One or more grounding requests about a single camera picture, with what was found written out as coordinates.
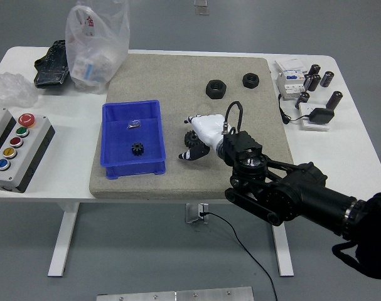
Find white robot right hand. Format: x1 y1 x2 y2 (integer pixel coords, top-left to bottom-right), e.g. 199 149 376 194
177 112 226 162

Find large black gear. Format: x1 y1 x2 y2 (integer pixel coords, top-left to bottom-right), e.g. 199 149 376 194
183 130 201 149

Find small black gear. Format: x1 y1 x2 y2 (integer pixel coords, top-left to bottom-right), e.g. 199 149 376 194
130 142 147 157

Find large black hex nut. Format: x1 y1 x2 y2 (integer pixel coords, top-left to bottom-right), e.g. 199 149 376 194
205 79 227 100

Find small black hex nut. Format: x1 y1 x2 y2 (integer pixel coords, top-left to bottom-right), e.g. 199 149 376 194
242 72 260 89

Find silver under-table control box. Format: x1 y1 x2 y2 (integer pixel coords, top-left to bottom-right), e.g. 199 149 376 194
185 203 209 225

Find blue plastic box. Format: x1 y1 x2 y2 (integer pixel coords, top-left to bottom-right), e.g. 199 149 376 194
100 99 168 180

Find grey five-button control box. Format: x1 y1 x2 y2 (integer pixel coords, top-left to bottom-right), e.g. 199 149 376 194
0 113 56 194

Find grey-brown mat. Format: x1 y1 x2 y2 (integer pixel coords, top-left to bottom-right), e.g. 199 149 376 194
89 53 294 201

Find white circuit breaker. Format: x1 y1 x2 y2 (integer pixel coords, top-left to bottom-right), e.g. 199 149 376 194
276 69 309 101

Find white power socket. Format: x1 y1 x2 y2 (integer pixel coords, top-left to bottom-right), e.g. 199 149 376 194
298 102 331 132

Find black plug adapter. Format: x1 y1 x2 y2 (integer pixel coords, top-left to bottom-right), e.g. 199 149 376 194
308 107 335 125

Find clear floor fixture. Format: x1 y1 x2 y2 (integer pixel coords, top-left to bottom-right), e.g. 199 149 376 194
193 0 211 16

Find white plastic bag with boxes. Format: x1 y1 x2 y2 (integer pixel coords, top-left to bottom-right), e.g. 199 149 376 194
65 0 131 95

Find white table leg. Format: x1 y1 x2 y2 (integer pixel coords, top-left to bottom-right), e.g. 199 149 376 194
47 203 80 277
271 219 295 277

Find black plastic tray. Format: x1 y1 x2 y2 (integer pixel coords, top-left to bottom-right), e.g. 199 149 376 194
33 40 71 90

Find silver metal plate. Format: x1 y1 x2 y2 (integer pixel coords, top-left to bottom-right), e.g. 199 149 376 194
96 286 254 301

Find clear bubble wrap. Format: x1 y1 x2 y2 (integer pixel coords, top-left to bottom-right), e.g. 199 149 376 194
0 71 40 109

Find black floor cable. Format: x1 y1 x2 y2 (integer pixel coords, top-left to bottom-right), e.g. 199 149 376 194
201 212 278 301

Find black adapter cord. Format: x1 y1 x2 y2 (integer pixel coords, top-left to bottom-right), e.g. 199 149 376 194
277 93 312 124

